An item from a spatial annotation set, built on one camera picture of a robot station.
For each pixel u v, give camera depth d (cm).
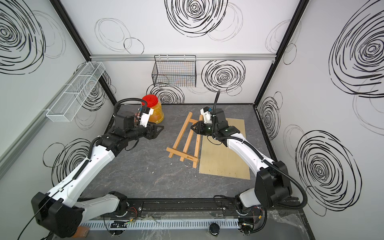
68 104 74
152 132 66
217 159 91
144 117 65
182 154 74
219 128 63
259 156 46
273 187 42
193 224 96
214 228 61
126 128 57
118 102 52
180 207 75
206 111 74
